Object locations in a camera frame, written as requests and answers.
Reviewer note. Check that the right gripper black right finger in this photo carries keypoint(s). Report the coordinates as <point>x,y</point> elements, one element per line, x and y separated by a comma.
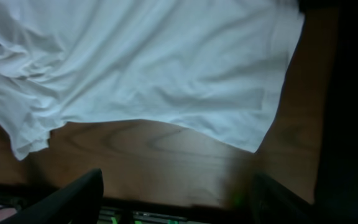
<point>271,202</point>

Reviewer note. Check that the white t-shirt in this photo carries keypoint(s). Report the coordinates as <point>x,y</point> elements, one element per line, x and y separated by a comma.
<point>216,67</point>

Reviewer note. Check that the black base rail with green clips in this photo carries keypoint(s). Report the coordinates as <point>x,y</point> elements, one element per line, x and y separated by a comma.
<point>21,197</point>

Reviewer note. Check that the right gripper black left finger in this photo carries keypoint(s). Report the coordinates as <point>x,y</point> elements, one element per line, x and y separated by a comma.
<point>78,202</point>

